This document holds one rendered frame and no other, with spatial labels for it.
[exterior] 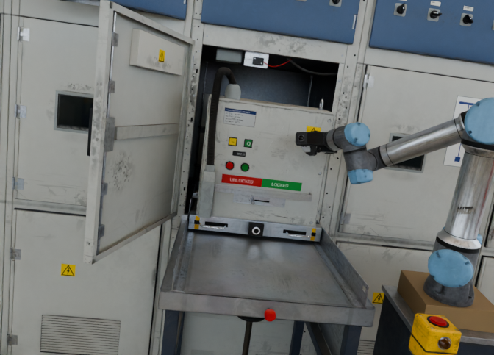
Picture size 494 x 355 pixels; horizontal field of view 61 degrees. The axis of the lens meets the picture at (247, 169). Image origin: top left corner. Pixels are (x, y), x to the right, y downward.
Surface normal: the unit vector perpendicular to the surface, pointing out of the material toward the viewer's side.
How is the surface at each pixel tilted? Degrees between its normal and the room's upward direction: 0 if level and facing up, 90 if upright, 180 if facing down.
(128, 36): 90
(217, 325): 90
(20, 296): 90
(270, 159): 93
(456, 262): 102
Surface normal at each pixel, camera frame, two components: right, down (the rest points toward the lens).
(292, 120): 0.06, 0.23
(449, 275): -0.56, 0.27
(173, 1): 0.54, 0.21
